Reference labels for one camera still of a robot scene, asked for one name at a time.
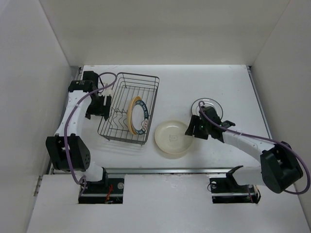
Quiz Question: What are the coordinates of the grey wire dish rack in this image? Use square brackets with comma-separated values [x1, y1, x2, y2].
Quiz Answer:
[98, 72, 160, 145]

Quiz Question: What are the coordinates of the aluminium table rail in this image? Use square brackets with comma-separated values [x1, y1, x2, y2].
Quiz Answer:
[47, 65, 269, 175]

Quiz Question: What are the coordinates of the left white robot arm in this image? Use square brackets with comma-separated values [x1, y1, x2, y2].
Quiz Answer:
[46, 71, 117, 193]

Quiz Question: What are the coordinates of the cream white plate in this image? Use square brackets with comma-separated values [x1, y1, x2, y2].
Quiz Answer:
[155, 120, 193, 155]

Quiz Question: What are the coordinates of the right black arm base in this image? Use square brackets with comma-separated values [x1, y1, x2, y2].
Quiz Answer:
[207, 166, 261, 204]

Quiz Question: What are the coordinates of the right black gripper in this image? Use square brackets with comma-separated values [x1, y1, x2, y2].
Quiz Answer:
[185, 114, 210, 140]

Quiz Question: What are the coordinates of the plate with teal lettered band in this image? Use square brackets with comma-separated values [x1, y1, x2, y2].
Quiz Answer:
[132, 100, 149, 135]

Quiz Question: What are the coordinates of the white plate green rim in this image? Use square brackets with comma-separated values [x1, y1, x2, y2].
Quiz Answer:
[190, 98, 224, 119]

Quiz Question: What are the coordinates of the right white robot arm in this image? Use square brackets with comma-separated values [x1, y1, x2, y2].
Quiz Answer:
[185, 101, 311, 195]

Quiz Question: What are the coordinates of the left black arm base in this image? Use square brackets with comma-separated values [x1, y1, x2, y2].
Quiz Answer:
[78, 169, 124, 204]

